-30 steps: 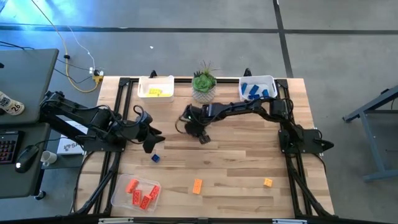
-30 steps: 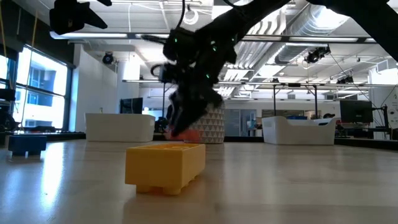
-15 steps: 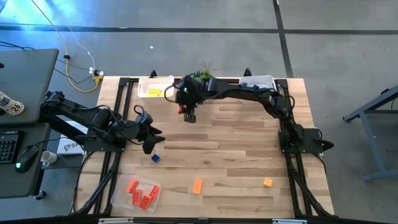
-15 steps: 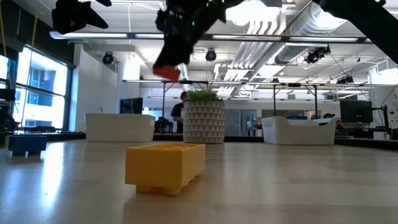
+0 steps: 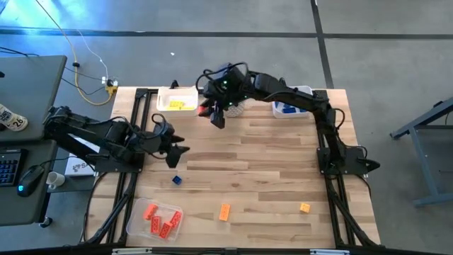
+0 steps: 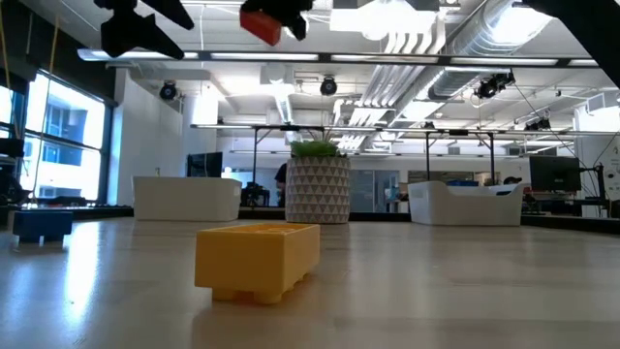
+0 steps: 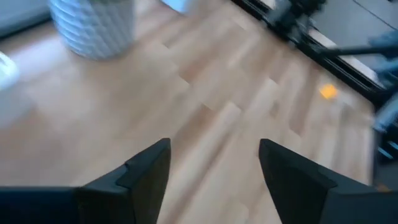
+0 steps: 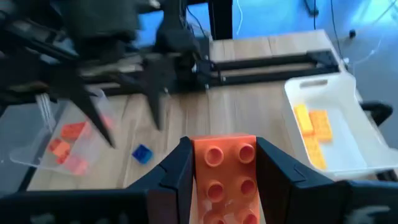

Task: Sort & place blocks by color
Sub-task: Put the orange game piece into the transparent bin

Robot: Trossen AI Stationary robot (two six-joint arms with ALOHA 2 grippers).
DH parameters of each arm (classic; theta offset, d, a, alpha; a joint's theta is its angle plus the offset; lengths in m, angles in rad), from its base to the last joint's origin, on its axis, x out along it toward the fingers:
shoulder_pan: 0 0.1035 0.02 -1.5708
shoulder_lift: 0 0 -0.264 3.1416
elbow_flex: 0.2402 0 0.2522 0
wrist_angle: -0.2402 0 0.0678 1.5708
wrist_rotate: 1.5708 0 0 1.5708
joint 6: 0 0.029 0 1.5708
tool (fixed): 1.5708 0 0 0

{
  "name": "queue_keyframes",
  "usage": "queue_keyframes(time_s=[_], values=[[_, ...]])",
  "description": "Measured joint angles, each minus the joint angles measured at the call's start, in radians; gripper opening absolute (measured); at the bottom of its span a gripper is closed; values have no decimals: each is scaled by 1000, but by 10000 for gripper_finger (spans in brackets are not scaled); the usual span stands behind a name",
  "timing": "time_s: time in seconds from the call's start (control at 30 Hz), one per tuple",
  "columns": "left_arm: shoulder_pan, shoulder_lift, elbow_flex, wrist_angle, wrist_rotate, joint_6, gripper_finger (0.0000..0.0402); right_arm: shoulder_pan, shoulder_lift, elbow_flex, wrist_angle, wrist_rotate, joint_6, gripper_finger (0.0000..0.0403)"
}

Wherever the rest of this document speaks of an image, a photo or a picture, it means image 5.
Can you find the orange-yellow toy brick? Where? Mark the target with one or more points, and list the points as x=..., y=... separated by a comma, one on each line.
x=224, y=212

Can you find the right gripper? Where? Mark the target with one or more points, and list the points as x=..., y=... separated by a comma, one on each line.
x=219, y=101

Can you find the yellow extension socket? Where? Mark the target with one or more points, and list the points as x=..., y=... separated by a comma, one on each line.
x=111, y=90

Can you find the grey desk top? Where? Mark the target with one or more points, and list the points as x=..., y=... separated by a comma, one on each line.
x=32, y=88

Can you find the clear plastic container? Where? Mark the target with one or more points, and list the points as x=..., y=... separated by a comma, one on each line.
x=136, y=223

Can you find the white bracket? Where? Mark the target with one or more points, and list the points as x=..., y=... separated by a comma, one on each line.
x=131, y=251
x=329, y=252

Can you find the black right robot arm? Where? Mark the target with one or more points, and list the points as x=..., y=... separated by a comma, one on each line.
x=301, y=97

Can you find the small yellow toy brick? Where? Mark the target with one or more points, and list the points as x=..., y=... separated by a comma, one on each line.
x=304, y=208

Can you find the black computer mouse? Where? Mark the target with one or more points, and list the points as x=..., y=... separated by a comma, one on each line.
x=30, y=180

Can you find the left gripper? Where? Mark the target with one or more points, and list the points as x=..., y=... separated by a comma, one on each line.
x=163, y=140

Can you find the blue-grey table frame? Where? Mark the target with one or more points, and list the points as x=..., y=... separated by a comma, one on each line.
x=424, y=166

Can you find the small blue toy brick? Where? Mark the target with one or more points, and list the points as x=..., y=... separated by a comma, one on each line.
x=177, y=180

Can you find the white cup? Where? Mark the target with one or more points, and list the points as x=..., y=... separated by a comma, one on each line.
x=54, y=178

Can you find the black keyboard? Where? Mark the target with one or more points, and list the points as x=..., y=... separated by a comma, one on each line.
x=8, y=168

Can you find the dark grey keyboard desk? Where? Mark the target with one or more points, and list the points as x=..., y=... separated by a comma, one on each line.
x=24, y=212

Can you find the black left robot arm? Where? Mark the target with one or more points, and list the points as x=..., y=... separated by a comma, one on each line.
x=88, y=129

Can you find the white plastic bin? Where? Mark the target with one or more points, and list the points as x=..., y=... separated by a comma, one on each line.
x=293, y=115
x=166, y=93

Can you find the black caster wheel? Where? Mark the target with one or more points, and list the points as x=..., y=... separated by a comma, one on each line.
x=46, y=222

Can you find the white plug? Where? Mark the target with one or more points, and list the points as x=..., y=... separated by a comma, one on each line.
x=104, y=80

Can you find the black clamp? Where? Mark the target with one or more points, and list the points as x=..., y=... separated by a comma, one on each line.
x=173, y=84

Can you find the potted succulent plant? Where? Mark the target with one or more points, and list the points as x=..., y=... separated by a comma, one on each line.
x=236, y=111

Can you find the black aluminium table frame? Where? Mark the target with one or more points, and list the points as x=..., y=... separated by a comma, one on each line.
x=141, y=93

